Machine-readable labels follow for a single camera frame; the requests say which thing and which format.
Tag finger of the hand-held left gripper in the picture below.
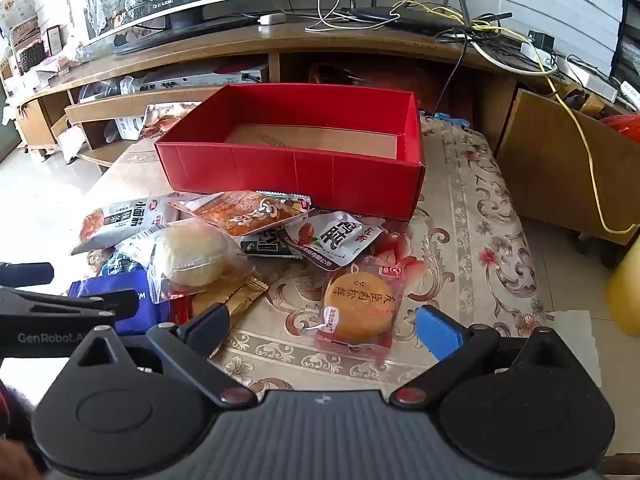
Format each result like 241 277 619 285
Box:
0 262 55 287
0 286 140 330

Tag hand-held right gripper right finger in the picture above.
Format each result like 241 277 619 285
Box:
390 304 576 407

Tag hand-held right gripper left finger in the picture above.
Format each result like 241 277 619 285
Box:
69 303 257 409

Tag gold foil snack packet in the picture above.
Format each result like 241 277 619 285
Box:
192 276 268 361

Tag blue snack packet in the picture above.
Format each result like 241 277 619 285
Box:
67 265 173 336

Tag pale round bun packet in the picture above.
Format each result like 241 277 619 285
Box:
117 217 256 305

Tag round orange pastry packet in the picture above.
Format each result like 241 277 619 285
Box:
314 256 405 367

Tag black silver snack packet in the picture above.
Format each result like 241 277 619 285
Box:
239 230 301 258

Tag white grey snack packet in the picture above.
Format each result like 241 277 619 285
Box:
70 195 180 257

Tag orange clear snack packet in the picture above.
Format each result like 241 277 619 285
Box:
167 191 313 237

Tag silver snack packet red fruit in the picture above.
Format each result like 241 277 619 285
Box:
277 210 386 272

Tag red cardboard box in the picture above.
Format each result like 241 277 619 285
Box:
154 84 427 222

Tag person's left forearm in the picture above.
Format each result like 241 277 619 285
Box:
0 380 46 480

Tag white cardboard box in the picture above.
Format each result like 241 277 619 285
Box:
115 116 146 141

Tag yellow container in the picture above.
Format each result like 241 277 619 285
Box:
607 247 640 338

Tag clear plastic bag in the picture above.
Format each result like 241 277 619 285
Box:
77 77 136 103

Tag wooden cabinet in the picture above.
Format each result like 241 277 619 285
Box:
495 89 640 246

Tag blue foam mat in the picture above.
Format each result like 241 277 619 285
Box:
420 110 473 128

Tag silver media player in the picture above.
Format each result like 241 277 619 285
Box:
120 69 263 93

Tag red plastic bag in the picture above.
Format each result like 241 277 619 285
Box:
600 114 640 143

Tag white power strip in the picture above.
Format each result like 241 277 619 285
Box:
520 30 621 103

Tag wooden television stand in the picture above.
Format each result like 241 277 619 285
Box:
12 15 621 171

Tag black router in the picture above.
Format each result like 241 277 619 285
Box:
340 0 513 36

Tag white slatted panel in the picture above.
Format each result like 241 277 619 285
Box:
500 0 626 77

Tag yellow cable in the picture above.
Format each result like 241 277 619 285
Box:
392 0 640 236

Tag black cable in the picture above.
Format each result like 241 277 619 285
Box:
435 30 501 116

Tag thick white cable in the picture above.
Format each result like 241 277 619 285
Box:
472 42 560 77

